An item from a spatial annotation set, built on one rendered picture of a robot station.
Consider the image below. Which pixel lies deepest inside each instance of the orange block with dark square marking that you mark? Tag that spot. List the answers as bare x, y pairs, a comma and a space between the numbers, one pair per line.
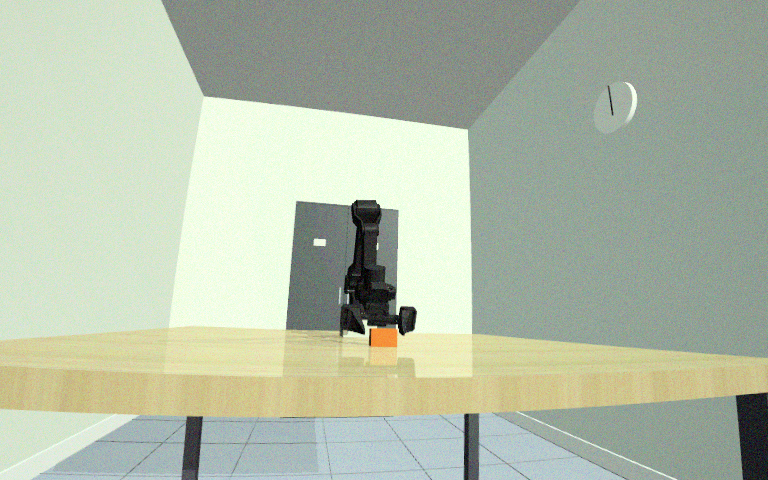
383, 337

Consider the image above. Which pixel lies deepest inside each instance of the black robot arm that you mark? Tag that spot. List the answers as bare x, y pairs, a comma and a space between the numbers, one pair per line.
364, 275

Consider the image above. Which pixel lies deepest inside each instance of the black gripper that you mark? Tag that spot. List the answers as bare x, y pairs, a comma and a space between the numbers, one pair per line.
376, 316

